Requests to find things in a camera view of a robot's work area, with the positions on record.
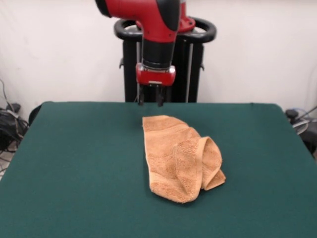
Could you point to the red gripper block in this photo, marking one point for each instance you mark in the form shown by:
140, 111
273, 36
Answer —
156, 78

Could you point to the tan terry towel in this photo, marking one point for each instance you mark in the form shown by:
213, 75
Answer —
168, 153

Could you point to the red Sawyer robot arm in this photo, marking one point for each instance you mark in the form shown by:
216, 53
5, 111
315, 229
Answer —
158, 17

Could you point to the dark green table cloth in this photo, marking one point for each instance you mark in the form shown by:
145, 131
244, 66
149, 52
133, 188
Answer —
74, 173

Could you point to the black power adapter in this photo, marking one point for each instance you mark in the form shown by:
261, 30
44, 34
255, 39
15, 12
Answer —
14, 107

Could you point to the black power plug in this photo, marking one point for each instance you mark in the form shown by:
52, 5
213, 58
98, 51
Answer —
291, 113

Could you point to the grey round device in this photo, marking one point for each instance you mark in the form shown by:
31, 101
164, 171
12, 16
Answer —
301, 126

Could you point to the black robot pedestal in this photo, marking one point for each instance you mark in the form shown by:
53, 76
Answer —
188, 74

